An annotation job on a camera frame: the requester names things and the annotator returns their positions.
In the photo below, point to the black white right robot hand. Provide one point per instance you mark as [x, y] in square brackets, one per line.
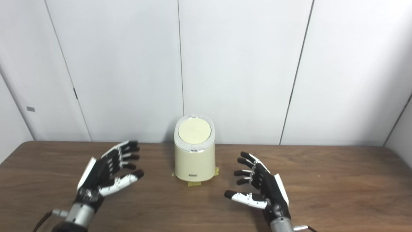
[272, 193]

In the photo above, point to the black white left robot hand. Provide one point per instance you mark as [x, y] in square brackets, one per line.
[93, 180]

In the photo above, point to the cream-colored round bin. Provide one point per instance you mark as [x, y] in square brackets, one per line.
[194, 162]

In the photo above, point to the cream round bin lid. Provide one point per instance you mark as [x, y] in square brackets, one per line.
[194, 130]

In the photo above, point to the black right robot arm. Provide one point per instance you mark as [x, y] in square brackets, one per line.
[282, 226]

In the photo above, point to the black wall panel hinge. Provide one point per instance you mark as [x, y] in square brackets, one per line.
[75, 93]

